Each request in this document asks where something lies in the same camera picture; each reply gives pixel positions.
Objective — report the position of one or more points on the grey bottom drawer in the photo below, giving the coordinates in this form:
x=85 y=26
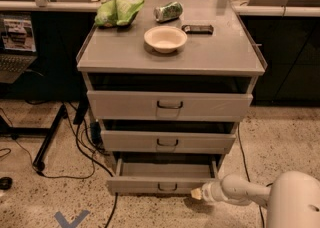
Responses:
x=162 y=178

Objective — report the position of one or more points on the grey middle drawer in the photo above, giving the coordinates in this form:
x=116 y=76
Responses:
x=167 y=142

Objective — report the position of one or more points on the black rectangular device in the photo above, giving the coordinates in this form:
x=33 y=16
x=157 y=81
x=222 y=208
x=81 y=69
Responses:
x=198 y=29

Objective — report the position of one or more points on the green chip bag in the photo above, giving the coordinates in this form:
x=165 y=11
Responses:
x=121 y=13

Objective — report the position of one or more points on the open laptop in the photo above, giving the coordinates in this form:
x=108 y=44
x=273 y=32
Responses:
x=17 y=45

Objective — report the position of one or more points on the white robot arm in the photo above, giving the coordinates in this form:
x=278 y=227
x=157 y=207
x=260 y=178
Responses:
x=292 y=201

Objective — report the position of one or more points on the grey drawer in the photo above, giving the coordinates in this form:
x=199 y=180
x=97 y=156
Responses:
x=162 y=178
x=167 y=142
x=140 y=105

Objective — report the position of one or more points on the green soda can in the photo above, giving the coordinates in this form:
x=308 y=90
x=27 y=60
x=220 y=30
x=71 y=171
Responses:
x=168 y=12

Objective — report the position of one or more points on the black desk stand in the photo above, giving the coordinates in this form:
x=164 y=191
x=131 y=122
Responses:
x=46 y=133

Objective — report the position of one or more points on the grey metal drawer cabinet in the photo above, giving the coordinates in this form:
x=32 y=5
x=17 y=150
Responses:
x=226 y=62

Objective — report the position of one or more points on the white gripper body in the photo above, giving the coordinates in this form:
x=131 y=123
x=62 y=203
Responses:
x=209 y=192

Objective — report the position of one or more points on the grey top drawer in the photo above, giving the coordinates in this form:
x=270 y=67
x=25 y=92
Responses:
x=140 y=105

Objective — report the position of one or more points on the white paper bowl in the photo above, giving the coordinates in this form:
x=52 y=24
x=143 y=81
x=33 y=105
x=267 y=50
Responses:
x=165 y=39

